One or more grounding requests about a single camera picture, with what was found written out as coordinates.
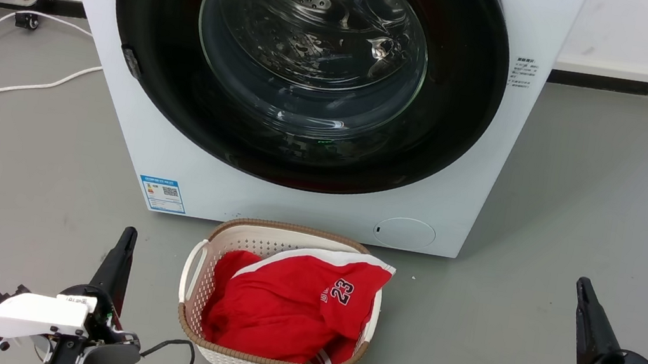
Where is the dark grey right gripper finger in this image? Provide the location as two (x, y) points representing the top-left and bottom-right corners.
(565, 276), (632, 364)

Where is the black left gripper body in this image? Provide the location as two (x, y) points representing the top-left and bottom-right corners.
(46, 281), (150, 364)

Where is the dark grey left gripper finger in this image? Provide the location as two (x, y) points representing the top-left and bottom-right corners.
(84, 222), (138, 317)

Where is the black round glass washer door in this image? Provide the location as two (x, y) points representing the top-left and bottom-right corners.
(91, 0), (520, 219)

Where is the white front-load washing machine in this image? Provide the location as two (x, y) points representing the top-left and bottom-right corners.
(14, 0), (588, 273)

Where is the blue energy label sticker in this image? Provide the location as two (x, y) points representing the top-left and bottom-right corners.
(135, 175), (190, 215)

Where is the red number 23 jersey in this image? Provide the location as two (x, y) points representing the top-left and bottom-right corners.
(198, 231), (398, 364)

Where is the round white filter cover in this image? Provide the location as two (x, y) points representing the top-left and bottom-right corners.
(371, 213), (438, 254)

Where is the small black floor plug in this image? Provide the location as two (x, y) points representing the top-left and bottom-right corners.
(13, 11), (42, 32)

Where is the small black text label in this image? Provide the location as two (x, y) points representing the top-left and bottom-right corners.
(507, 55), (537, 90)

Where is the white power cable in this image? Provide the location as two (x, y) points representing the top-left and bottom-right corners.
(0, 5), (111, 142)

